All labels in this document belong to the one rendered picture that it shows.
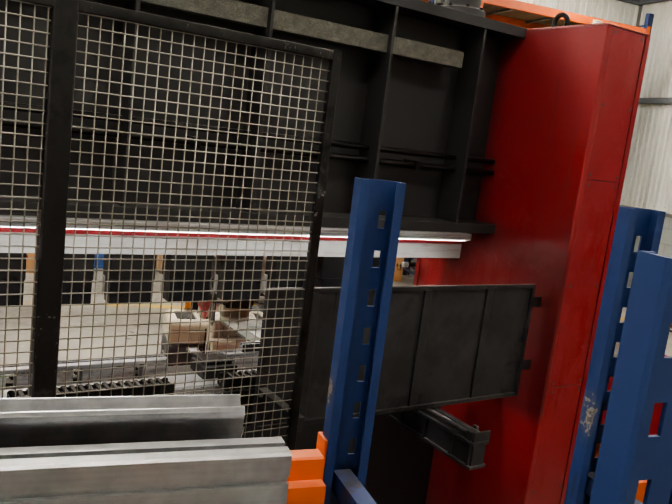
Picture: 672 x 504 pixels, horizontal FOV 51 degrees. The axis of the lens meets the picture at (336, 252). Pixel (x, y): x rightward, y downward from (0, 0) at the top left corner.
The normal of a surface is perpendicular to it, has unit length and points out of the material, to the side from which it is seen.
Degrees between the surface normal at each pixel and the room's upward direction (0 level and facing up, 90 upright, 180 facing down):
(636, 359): 90
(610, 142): 90
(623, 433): 90
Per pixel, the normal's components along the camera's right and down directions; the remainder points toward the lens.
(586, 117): -0.84, -0.01
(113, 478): 0.34, 0.19
